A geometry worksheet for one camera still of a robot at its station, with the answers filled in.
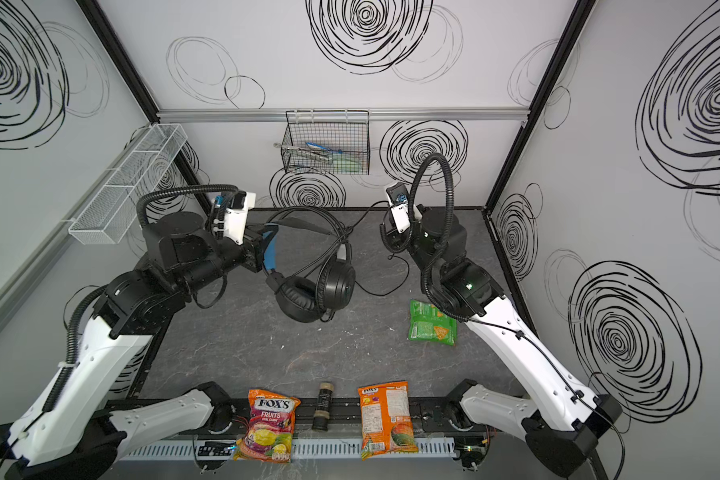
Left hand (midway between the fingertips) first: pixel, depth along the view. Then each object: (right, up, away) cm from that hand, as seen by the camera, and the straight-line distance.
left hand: (275, 227), depth 58 cm
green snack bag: (+36, -27, +29) cm, 54 cm away
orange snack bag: (+23, -46, +13) cm, 53 cm away
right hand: (+24, +6, +4) cm, 25 cm away
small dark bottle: (+7, -46, +14) cm, 48 cm away
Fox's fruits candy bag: (-5, -47, +10) cm, 48 cm away
